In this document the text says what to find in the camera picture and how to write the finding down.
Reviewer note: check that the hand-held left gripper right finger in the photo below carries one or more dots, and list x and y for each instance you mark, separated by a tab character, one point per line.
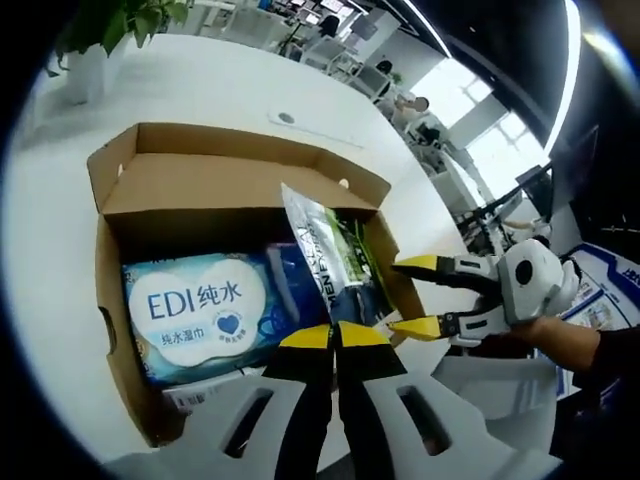
460	450

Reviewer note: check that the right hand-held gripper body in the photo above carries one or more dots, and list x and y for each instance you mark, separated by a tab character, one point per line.
545	290

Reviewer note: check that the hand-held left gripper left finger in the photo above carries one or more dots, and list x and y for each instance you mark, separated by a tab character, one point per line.
200	445

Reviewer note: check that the blue white wet wipes pack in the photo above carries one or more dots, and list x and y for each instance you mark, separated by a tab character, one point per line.
195	310

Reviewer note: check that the grey green foil pouch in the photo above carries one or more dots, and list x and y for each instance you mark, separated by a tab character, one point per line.
325	250

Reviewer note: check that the blue patterned soft pack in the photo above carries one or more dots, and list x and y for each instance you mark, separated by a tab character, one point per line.
280	270

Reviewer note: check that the brown cardboard shoe box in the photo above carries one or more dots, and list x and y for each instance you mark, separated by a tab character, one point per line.
235	175

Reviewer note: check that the blue white poster board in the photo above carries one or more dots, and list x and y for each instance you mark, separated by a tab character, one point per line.
595	295

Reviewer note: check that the group of white office chairs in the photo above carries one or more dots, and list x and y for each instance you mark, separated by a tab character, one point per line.
332	52

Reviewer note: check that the green plant in white pot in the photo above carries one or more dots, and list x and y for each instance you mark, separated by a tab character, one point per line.
100	25

